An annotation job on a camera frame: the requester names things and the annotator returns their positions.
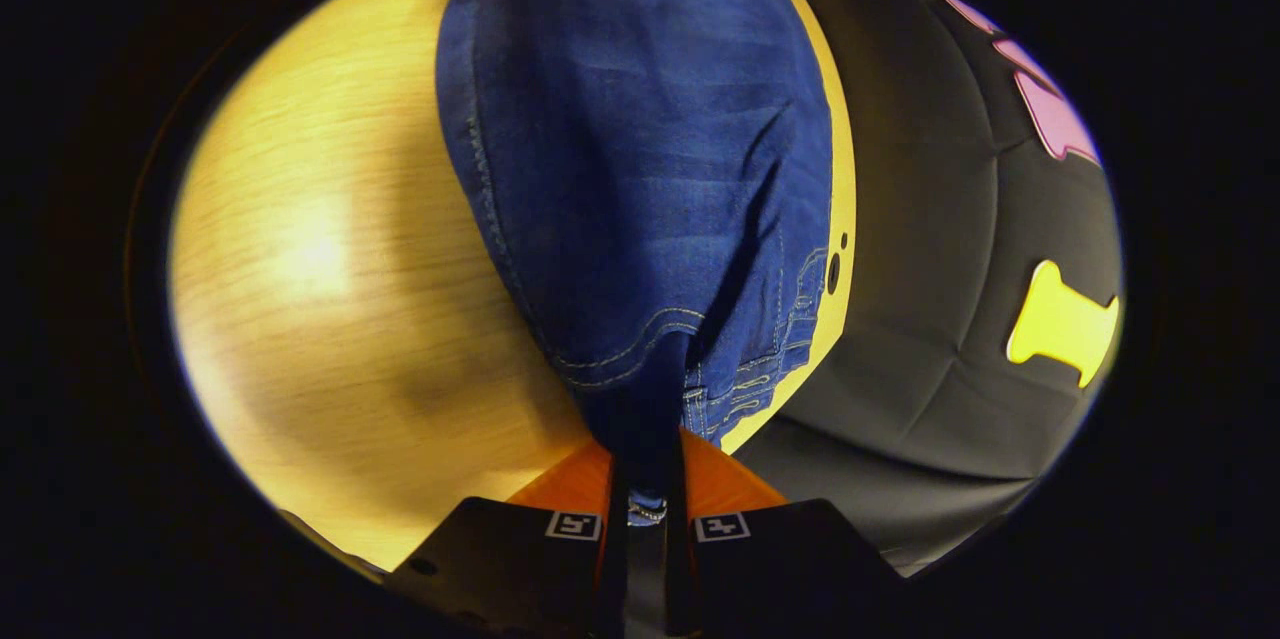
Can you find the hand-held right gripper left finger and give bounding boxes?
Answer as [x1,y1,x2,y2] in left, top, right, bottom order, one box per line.
[383,437,631,639]

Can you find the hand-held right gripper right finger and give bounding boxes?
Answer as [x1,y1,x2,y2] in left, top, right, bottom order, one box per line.
[665,427,911,639]

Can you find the blue jeans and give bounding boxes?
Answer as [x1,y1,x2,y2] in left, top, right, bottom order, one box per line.
[435,0,836,528]

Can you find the black backdrop cloth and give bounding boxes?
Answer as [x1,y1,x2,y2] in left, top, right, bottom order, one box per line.
[720,0,1126,580]

